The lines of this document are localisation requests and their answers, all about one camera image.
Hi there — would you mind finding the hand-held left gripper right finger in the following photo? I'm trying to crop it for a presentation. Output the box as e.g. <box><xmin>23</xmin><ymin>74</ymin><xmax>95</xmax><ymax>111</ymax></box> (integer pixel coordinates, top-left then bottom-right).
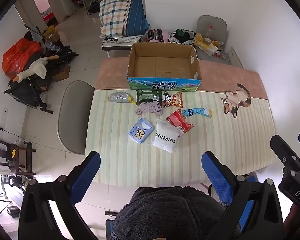
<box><xmin>201</xmin><ymin>151</ymin><xmax>284</xmax><ymax>240</ymax></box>

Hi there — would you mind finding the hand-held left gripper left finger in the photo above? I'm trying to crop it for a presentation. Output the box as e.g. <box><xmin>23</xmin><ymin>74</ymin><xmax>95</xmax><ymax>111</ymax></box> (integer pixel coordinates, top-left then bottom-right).
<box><xmin>19</xmin><ymin>151</ymin><xmax>102</xmax><ymax>240</ymax></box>

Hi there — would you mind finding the white plastic packet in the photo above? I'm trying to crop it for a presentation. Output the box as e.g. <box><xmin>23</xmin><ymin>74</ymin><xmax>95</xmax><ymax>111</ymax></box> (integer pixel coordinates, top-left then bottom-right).
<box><xmin>149</xmin><ymin>118</ymin><xmax>184</xmax><ymax>154</ymax></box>

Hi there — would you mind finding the red snack packet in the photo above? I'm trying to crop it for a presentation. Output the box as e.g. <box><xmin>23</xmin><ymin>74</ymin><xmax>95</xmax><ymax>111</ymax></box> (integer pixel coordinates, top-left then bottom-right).
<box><xmin>165</xmin><ymin>109</ymin><xmax>194</xmax><ymax>133</ymax></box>

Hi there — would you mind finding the blue white tube packet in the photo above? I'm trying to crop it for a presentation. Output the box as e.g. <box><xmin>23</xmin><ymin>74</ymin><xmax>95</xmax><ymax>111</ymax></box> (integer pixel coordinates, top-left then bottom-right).
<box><xmin>182</xmin><ymin>107</ymin><xmax>213</xmax><ymax>118</ymax></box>

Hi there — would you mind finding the blue tissue packet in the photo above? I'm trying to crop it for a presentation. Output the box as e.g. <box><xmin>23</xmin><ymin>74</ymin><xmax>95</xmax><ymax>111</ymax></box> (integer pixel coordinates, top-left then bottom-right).
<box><xmin>128</xmin><ymin>118</ymin><xmax>154</xmax><ymax>144</ymax></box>

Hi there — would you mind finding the silver scourer packet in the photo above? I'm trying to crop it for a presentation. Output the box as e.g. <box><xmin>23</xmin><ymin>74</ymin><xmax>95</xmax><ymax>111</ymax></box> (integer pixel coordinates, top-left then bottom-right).
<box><xmin>108</xmin><ymin>92</ymin><xmax>137</xmax><ymax>105</ymax></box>

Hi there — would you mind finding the panda print snack packet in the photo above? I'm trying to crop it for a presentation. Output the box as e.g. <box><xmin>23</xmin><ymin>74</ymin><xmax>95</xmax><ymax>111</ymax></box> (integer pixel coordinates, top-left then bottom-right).
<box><xmin>162</xmin><ymin>91</ymin><xmax>184</xmax><ymax>108</ymax></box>

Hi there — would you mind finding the green snack packet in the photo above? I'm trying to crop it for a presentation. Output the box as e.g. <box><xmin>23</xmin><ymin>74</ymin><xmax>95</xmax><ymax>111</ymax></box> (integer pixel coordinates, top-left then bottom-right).
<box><xmin>136</xmin><ymin>89</ymin><xmax>163</xmax><ymax>105</ymax></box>

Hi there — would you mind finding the person's dark fleece clothing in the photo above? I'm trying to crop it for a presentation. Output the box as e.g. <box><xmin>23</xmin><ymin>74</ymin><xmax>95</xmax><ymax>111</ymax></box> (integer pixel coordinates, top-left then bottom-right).
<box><xmin>110</xmin><ymin>186</ymin><xmax>241</xmax><ymax>240</ymax></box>

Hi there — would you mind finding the dark wooden chair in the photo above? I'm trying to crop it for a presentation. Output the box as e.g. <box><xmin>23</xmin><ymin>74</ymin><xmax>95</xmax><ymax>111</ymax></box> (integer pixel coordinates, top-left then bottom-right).
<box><xmin>0</xmin><ymin>132</ymin><xmax>37</xmax><ymax>178</ymax></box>

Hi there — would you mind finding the black folded stroller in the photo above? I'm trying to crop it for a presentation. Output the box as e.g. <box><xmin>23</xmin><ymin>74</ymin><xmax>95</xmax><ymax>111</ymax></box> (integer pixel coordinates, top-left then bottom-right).
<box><xmin>4</xmin><ymin>44</ymin><xmax>79</xmax><ymax>115</ymax></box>

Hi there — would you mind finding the white leaning board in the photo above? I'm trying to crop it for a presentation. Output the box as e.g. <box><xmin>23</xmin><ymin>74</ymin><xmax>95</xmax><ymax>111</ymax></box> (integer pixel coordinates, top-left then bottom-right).
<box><xmin>226</xmin><ymin>47</ymin><xmax>244</xmax><ymax>68</ymax></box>

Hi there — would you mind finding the small brown cardboard box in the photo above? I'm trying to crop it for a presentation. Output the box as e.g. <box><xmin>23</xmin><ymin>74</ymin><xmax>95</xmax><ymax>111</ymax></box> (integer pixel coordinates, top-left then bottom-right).
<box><xmin>51</xmin><ymin>64</ymin><xmax>71</xmax><ymax>82</ymax></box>

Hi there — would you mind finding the white goose plush toy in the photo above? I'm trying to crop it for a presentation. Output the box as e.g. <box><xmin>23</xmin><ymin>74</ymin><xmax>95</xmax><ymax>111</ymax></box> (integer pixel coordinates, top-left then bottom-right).
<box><xmin>13</xmin><ymin>57</ymin><xmax>59</xmax><ymax>83</ymax></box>

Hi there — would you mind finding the yellow plastic bag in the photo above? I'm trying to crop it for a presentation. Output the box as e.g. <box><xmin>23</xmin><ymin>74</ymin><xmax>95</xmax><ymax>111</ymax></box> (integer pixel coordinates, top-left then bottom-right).
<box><xmin>193</xmin><ymin>33</ymin><xmax>218</xmax><ymax>56</ymax></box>

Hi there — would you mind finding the folding bed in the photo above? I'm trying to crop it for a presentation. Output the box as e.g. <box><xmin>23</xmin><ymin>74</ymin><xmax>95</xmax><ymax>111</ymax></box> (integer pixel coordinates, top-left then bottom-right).
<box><xmin>101</xmin><ymin>35</ymin><xmax>142</xmax><ymax>58</ymax></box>

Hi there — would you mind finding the orange plastic bag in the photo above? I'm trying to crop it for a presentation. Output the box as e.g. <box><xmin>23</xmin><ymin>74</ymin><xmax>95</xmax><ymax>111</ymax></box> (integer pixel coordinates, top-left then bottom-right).
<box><xmin>2</xmin><ymin>38</ymin><xmax>42</xmax><ymax>80</ymax></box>

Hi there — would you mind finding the black and white bag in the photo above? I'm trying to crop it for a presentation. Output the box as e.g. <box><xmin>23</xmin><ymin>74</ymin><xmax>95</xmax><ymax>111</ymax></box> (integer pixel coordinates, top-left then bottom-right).
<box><xmin>168</xmin><ymin>28</ymin><xmax>197</xmax><ymax>45</ymax></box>

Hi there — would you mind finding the grey chair with clutter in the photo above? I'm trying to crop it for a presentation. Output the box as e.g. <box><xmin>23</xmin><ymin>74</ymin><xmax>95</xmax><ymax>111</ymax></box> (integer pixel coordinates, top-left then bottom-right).
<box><xmin>196</xmin><ymin>15</ymin><xmax>232</xmax><ymax>64</ymax></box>

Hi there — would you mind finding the yellow paper bag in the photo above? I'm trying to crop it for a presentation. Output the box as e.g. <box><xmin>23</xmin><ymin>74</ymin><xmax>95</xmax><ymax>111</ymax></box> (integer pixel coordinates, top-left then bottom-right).
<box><xmin>41</xmin><ymin>25</ymin><xmax>61</xmax><ymax>43</ymax></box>

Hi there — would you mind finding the pink suitcase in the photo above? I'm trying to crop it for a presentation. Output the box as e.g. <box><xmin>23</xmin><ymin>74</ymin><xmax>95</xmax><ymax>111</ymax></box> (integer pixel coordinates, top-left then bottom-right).
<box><xmin>147</xmin><ymin>29</ymin><xmax>169</xmax><ymax>43</ymax></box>

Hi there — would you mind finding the plaid bedding bundle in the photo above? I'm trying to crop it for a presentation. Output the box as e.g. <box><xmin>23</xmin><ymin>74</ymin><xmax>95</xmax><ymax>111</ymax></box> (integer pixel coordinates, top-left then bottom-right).
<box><xmin>99</xmin><ymin>0</ymin><xmax>151</xmax><ymax>38</ymax></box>

